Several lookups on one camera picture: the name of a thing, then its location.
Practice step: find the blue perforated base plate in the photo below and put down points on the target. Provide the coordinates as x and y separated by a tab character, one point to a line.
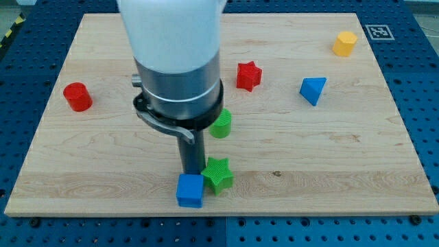
33	59

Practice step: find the red star block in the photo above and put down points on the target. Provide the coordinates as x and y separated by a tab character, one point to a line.
248	76

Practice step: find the red cylinder block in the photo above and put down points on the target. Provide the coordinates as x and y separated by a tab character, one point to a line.
77	96

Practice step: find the green cylinder block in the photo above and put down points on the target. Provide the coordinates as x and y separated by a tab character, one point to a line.
221	127

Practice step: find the wooden board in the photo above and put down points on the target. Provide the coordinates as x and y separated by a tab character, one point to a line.
349	155

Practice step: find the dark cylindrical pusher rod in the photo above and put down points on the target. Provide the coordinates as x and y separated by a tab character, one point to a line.
192	155

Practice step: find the yellow hexagonal block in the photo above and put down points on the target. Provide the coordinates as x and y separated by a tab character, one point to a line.
344	44

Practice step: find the white fiducial marker tag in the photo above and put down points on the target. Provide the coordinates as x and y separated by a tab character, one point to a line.
379	32

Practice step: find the blue cube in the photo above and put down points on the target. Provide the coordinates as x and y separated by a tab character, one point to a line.
190	190

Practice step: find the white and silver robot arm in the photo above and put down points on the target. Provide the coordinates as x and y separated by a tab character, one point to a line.
176	47

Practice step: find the blue triangular prism block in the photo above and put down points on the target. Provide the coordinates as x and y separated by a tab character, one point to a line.
312	88

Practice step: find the green star block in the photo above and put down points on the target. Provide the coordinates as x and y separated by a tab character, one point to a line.
217	175

